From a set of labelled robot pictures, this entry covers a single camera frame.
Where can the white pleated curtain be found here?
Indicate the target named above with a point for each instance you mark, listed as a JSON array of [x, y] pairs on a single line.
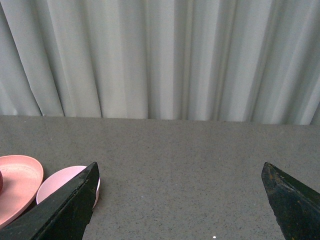
[[224, 60]]

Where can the light pink bowl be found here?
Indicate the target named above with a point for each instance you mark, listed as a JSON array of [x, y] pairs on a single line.
[[57, 180]]

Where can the pink round plate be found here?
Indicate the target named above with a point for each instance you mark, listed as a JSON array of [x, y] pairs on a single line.
[[22, 177]]

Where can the red apple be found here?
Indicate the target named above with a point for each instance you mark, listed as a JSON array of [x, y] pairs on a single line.
[[1, 181]]

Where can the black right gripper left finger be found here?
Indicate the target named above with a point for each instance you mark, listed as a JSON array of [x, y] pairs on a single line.
[[64, 215]]

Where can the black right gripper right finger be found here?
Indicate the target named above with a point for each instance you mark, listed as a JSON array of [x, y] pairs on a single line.
[[295, 205]]

